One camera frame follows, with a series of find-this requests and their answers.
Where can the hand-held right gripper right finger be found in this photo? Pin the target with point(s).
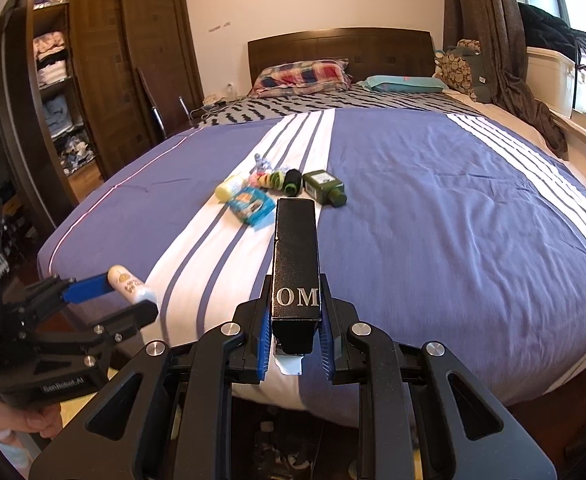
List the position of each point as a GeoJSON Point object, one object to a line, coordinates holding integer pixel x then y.
{"type": "Point", "coordinates": [327, 350]}

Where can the plaid pillow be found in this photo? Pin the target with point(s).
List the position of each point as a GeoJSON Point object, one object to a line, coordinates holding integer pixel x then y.
{"type": "Point", "coordinates": [298, 77]}

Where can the stack of folded clothes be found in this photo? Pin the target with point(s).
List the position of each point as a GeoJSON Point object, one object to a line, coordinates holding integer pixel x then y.
{"type": "Point", "coordinates": [50, 57]}

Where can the grey black patterned bed sheet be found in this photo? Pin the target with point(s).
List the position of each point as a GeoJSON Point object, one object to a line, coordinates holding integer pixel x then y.
{"type": "Point", "coordinates": [323, 105]}

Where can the white storage box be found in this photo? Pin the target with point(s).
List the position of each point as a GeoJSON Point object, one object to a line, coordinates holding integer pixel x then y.
{"type": "Point", "coordinates": [548, 77]}

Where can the black roll with green rim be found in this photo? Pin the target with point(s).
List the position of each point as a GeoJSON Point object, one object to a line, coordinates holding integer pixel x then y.
{"type": "Point", "coordinates": [292, 182]}

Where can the blue white patterned cloth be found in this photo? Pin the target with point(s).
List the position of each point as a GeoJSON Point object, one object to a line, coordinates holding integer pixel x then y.
{"type": "Point", "coordinates": [262, 162]}

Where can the dark trash bin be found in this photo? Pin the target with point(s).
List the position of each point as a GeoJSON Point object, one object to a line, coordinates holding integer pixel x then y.
{"type": "Point", "coordinates": [293, 442]}

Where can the white tube with yellow print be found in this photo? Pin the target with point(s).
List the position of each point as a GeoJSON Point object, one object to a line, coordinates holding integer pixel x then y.
{"type": "Point", "coordinates": [129, 284]}

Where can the wooden bed headboard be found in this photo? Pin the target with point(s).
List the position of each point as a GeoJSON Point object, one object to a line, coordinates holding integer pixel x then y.
{"type": "Point", "coordinates": [373, 50]}

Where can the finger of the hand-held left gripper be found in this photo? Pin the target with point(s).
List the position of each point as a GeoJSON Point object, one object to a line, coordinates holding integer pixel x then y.
{"type": "Point", "coordinates": [123, 322]}
{"type": "Point", "coordinates": [88, 289]}

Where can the teal pillow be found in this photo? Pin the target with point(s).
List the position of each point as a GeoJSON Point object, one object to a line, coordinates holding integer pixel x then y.
{"type": "Point", "coordinates": [403, 84]}

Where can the wood slice print cushion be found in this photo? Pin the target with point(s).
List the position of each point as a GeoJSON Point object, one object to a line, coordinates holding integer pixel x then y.
{"type": "Point", "coordinates": [455, 67]}

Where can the brown wooden wardrobe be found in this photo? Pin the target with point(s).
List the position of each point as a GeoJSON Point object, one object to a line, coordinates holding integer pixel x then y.
{"type": "Point", "coordinates": [148, 50]}

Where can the pale yellow bottle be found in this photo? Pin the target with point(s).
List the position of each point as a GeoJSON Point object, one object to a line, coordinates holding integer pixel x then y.
{"type": "Point", "coordinates": [230, 187]}

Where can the black jacket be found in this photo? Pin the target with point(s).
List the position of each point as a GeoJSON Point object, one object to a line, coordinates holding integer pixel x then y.
{"type": "Point", "coordinates": [543, 27]}

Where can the dark green cushion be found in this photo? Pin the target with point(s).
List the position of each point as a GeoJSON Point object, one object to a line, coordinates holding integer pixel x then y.
{"type": "Point", "coordinates": [485, 80]}

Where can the black lettered carton box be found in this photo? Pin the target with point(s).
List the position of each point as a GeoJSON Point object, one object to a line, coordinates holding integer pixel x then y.
{"type": "Point", "coordinates": [295, 260]}

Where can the brown curtain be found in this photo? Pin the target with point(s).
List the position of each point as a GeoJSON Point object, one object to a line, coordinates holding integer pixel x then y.
{"type": "Point", "coordinates": [498, 35]}

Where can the dark green bottle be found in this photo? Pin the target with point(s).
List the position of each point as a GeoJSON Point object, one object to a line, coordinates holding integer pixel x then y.
{"type": "Point", "coordinates": [323, 186]}

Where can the striped white grey shirt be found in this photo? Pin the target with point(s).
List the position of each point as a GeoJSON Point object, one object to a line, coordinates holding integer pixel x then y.
{"type": "Point", "coordinates": [423, 210]}

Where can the blue snack packet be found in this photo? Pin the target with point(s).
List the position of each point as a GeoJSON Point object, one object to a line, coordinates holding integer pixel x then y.
{"type": "Point", "coordinates": [250, 207]}

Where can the metal folding chair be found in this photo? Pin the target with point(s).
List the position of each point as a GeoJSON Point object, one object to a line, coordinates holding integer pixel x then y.
{"type": "Point", "coordinates": [155, 105]}

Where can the person's left hand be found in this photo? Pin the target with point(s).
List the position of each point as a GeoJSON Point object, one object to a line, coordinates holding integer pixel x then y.
{"type": "Point", "coordinates": [38, 420]}

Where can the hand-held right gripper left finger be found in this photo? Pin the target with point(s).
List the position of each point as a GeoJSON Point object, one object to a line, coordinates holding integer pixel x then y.
{"type": "Point", "coordinates": [260, 345]}

